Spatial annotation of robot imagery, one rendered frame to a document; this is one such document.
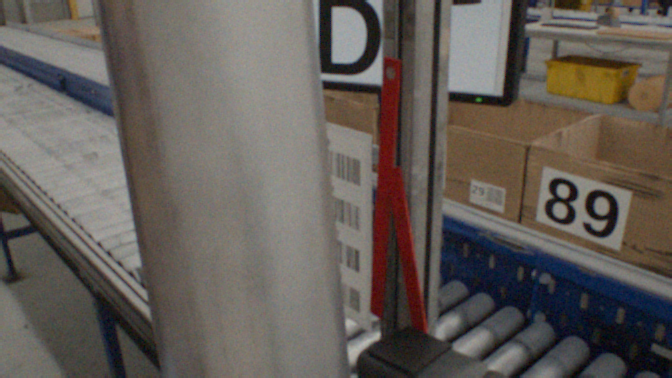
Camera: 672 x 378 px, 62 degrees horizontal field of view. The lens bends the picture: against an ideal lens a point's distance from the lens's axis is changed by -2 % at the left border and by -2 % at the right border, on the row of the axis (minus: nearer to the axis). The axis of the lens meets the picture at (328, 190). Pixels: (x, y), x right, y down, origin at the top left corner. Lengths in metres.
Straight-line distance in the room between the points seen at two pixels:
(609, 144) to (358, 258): 0.91
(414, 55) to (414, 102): 0.03
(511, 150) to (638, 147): 0.32
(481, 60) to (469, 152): 0.65
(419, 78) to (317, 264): 0.23
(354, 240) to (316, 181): 0.31
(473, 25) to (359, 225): 0.21
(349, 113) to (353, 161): 0.91
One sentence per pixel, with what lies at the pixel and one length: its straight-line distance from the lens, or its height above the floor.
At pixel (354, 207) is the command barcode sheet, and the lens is 0.51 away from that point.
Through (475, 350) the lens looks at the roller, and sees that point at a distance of 1.06.
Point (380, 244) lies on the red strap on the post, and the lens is 0.50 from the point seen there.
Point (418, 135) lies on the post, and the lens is 0.44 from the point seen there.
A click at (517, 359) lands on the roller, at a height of 0.74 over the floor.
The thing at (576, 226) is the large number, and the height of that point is 0.92.
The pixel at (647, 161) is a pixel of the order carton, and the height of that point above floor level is 0.97.
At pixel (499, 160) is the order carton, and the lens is 1.15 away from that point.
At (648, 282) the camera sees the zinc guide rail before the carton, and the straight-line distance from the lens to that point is 1.04.
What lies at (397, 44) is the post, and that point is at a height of 1.32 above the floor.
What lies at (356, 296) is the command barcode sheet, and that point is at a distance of 0.56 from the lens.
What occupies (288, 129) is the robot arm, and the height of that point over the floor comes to 1.33.
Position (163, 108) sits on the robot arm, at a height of 1.34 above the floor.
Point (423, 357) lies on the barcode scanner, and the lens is 0.47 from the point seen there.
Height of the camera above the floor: 1.38
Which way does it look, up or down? 23 degrees down
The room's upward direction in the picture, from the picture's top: 2 degrees counter-clockwise
